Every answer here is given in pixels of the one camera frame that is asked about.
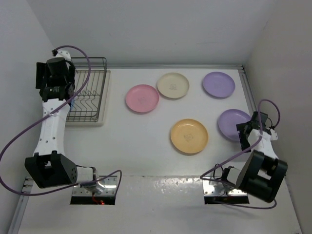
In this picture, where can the pink plate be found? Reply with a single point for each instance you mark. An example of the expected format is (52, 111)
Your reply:
(142, 98)

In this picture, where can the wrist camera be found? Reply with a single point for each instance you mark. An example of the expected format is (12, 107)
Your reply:
(273, 135)
(62, 54)

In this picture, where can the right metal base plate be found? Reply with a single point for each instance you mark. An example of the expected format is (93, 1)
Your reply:
(213, 188)

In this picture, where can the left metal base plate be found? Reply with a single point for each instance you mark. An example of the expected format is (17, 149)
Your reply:
(106, 187)

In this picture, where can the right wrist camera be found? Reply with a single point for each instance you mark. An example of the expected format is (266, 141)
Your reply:
(273, 135)

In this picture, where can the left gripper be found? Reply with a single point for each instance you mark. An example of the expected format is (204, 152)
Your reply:
(41, 72)

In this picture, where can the orange plate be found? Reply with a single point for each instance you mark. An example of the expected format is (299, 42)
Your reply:
(189, 136)

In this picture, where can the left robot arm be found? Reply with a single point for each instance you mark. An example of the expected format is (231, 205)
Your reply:
(49, 166)

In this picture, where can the lilac plate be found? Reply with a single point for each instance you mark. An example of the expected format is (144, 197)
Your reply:
(218, 84)
(228, 120)

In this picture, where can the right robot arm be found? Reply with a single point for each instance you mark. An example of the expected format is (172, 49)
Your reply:
(263, 172)

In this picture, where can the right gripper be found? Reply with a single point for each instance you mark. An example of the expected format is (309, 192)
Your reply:
(244, 144)

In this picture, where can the metal base plate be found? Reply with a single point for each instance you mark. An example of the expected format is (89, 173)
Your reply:
(213, 188)
(106, 187)

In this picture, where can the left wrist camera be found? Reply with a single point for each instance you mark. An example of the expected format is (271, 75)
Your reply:
(62, 54)

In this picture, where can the blue plate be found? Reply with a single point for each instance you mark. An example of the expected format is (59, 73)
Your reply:
(72, 104)

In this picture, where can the beige drip tray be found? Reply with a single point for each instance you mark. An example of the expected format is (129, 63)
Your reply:
(90, 103)

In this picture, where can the cream plate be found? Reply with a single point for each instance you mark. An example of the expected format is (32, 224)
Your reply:
(173, 85)

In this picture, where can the wire dish rack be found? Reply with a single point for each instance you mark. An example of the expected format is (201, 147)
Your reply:
(82, 68)

